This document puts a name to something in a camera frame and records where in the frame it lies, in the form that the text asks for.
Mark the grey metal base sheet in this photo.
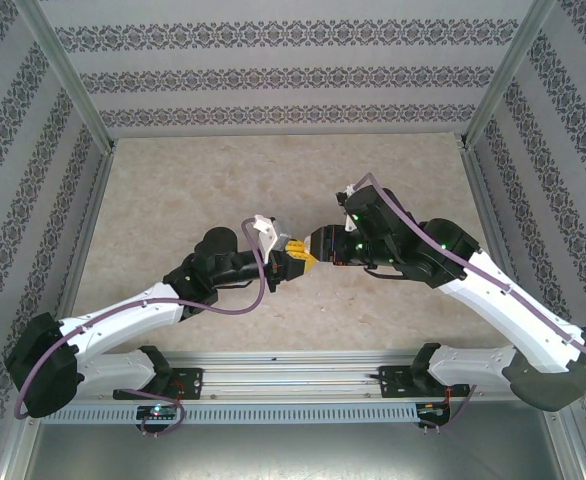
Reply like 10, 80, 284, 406
20, 422, 586, 480

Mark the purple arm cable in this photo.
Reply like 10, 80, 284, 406
15, 218, 267, 439
355, 172, 586, 435

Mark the aluminium side frame rail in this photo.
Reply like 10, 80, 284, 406
457, 139, 544, 361
22, 142, 119, 386

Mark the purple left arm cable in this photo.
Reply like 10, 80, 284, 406
15, 218, 267, 439

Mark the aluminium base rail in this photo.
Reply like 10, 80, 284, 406
72, 349, 569, 403

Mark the small circuit board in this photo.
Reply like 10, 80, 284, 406
136, 403, 180, 421
416, 402, 452, 419

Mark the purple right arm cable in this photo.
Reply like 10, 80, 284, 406
355, 172, 586, 435

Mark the aluminium frame post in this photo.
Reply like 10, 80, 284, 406
460, 0, 559, 149
10, 0, 117, 151

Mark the grey slotted cable duct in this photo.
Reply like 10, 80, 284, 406
47, 402, 454, 426

